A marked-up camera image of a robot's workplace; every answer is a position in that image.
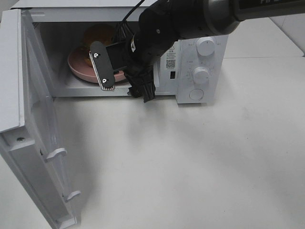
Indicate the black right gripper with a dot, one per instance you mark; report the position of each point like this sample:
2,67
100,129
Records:
154,37

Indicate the round white door button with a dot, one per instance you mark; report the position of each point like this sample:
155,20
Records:
196,94

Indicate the white microwave knob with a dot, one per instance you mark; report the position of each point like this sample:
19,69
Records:
200,75
205,46

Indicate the burger with lettuce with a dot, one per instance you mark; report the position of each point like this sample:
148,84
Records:
99,32

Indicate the pink round plate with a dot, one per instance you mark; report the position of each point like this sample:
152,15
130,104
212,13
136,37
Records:
78,61

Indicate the white microwave door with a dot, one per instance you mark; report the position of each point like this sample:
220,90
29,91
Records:
30,141

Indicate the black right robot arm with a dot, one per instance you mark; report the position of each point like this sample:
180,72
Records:
207,18

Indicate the white warning label sticker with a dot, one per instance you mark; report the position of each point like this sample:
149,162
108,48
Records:
170,59

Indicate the white microwave oven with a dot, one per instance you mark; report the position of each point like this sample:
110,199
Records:
57,28

